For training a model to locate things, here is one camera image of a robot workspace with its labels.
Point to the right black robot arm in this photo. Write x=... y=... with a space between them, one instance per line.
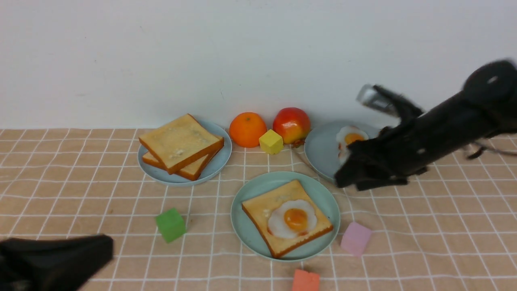
x=484 y=108

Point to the toast slice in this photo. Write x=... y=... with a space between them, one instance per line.
x=259 y=208
x=180 y=143
x=191 y=172

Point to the green centre plate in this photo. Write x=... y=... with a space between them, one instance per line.
x=250 y=236

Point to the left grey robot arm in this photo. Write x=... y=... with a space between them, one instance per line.
x=52 y=265

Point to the blue plate with eggs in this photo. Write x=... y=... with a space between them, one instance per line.
x=325 y=148

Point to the checkered beige tablecloth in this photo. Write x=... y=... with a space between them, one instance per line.
x=451 y=229

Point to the orange fruit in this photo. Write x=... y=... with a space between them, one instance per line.
x=246 y=129

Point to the pink cube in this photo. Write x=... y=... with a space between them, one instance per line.
x=355 y=239

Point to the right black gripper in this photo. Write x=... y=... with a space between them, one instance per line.
x=387 y=160

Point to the blue plate with toast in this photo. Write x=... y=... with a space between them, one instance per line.
x=212 y=169

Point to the yellow cube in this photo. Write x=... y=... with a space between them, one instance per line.
x=271 y=142

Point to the red yellow apple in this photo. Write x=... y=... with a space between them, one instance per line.
x=293 y=125

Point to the orange cube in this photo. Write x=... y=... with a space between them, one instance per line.
x=305 y=281

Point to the fried egg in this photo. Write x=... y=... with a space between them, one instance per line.
x=292 y=219
x=346 y=136

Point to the green cube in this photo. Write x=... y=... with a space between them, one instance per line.
x=171 y=225

